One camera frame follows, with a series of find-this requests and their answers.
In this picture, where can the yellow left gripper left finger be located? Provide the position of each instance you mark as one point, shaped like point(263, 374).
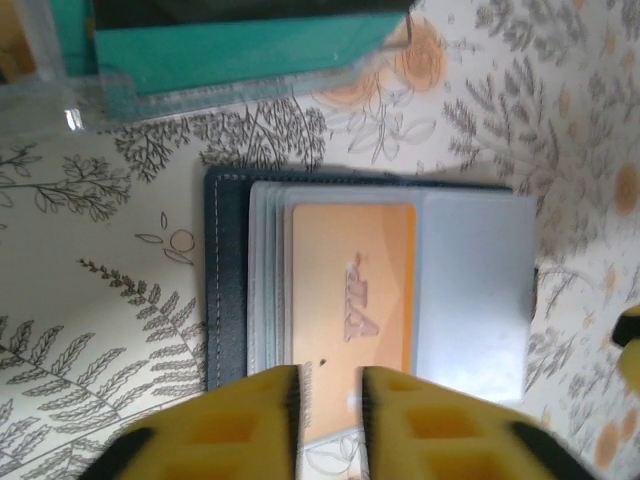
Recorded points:
point(225, 430)

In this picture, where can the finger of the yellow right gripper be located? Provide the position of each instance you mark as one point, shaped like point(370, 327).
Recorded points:
point(631, 365)

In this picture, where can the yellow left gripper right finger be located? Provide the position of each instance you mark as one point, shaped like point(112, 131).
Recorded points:
point(440, 435)

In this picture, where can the navy leather card holder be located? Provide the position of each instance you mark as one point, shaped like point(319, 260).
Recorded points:
point(475, 300)

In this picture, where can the orange VIP card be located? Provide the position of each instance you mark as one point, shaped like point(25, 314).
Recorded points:
point(360, 260)

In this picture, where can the teal plastic card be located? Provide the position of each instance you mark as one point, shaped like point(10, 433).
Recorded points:
point(225, 55)

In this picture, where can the clear acrylic card stand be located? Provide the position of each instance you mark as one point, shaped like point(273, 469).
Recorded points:
point(75, 100)

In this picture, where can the floral print tablecloth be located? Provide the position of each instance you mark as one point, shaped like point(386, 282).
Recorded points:
point(100, 250)

